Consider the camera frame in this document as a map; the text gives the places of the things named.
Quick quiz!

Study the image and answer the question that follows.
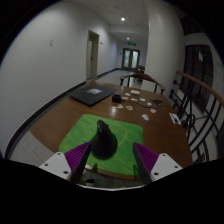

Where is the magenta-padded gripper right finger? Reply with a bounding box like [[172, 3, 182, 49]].
[[132, 142, 184, 186]]

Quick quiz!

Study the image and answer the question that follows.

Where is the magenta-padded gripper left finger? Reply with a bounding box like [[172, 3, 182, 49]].
[[39, 141, 93, 185]]

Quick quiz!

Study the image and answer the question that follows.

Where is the black vertical computer mouse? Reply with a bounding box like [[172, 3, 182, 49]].
[[90, 119, 118, 160]]

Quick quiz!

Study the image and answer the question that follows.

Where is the green mouse pad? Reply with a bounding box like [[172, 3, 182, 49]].
[[58, 113, 144, 177]]

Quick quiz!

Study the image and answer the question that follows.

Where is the black closed laptop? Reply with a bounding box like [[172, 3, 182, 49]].
[[68, 83, 119, 108]]

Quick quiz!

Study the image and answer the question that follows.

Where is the small black cup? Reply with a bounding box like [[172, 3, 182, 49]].
[[111, 94, 122, 104]]

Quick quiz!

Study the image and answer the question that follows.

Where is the black railing with wooden handrail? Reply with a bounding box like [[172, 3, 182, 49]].
[[168, 69, 224, 164]]

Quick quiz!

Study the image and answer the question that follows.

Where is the wooden armchair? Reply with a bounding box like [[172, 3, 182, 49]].
[[119, 71, 167, 95]]

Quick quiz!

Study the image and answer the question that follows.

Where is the dark framed window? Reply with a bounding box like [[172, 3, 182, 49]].
[[184, 44, 214, 101]]

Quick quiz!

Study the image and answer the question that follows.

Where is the glass double door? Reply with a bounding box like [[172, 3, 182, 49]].
[[121, 48, 141, 70]]

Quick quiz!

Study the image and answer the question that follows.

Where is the white side door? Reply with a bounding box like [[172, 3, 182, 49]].
[[85, 29, 100, 81]]

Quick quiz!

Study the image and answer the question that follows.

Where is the black cable hub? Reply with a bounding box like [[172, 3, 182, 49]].
[[151, 98, 164, 107]]

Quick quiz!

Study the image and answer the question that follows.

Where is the black cable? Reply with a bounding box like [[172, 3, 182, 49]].
[[121, 99, 178, 123]]

